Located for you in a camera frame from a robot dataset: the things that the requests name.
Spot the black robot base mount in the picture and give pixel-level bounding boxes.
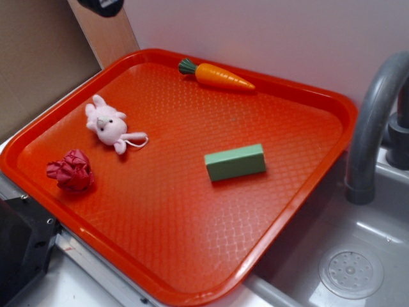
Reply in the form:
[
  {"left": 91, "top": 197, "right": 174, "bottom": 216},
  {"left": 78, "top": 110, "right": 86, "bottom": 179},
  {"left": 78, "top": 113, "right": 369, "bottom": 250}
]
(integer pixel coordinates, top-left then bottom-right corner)
[{"left": 1, "top": 195, "right": 59, "bottom": 306}]

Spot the orange toy carrot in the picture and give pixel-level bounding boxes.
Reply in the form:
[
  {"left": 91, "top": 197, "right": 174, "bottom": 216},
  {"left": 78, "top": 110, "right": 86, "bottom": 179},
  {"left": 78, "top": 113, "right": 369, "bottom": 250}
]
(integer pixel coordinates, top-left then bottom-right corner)
[{"left": 178, "top": 58, "right": 256, "bottom": 91}]

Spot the grey toy sink basin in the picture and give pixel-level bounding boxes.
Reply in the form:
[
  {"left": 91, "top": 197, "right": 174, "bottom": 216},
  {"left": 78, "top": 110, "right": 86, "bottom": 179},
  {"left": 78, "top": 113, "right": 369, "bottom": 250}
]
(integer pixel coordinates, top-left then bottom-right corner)
[{"left": 249, "top": 145, "right": 409, "bottom": 307}]

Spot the crumpled red cloth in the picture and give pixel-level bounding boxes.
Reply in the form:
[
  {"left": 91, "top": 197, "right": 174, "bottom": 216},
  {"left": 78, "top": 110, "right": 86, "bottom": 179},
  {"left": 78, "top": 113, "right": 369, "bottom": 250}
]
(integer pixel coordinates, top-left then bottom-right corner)
[{"left": 46, "top": 149, "right": 95, "bottom": 193}]

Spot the pink plush bunny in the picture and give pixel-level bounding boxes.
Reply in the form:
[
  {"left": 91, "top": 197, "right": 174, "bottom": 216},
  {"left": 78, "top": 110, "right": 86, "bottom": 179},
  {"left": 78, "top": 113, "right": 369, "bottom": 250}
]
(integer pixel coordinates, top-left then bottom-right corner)
[{"left": 85, "top": 95, "right": 149, "bottom": 155}]

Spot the grey toy faucet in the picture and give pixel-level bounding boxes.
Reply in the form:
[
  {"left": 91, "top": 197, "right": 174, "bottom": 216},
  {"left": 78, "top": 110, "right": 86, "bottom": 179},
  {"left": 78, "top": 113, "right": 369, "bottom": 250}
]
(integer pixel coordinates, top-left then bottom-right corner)
[{"left": 344, "top": 51, "right": 408, "bottom": 205}]

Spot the green rectangular block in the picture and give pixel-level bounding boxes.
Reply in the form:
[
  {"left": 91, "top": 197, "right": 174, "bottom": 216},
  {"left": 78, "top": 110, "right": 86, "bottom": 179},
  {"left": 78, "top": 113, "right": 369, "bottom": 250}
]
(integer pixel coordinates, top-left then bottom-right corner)
[{"left": 204, "top": 144, "right": 266, "bottom": 182}]

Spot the wooden board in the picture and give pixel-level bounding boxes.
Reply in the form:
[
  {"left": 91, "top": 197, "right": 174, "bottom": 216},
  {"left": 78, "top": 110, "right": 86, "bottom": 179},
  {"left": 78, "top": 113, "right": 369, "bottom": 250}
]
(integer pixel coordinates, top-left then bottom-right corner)
[{"left": 68, "top": 1, "right": 139, "bottom": 69}]

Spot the orange plastic tray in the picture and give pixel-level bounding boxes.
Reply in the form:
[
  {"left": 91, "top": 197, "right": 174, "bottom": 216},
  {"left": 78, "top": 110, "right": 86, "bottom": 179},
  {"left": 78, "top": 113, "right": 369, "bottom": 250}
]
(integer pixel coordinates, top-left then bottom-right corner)
[{"left": 1, "top": 49, "right": 357, "bottom": 306}]

